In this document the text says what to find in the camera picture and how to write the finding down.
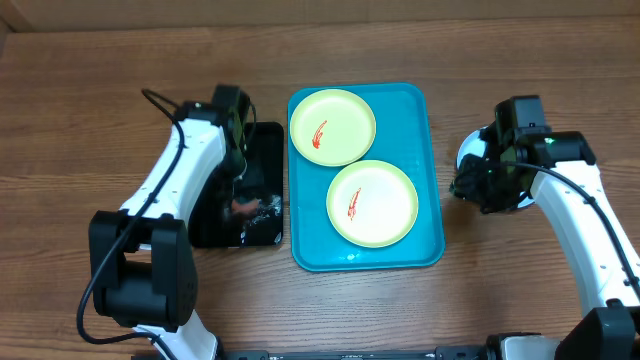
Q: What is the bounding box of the light blue plate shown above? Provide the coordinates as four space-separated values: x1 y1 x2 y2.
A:
456 127 534 211

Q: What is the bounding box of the yellow-green plate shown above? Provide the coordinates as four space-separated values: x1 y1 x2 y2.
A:
289 89 376 167
326 160 419 248

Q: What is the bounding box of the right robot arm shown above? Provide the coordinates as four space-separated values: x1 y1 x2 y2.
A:
450 128 639 359

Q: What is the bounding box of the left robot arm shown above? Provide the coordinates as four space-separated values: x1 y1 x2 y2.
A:
76 101 253 359

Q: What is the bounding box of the black rectangular tray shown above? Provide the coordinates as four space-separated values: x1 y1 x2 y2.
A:
188 122 284 248

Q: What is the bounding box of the teal plastic serving tray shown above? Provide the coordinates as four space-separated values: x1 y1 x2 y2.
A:
288 82 445 272

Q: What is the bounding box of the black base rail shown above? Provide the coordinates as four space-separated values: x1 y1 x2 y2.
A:
130 332 561 360

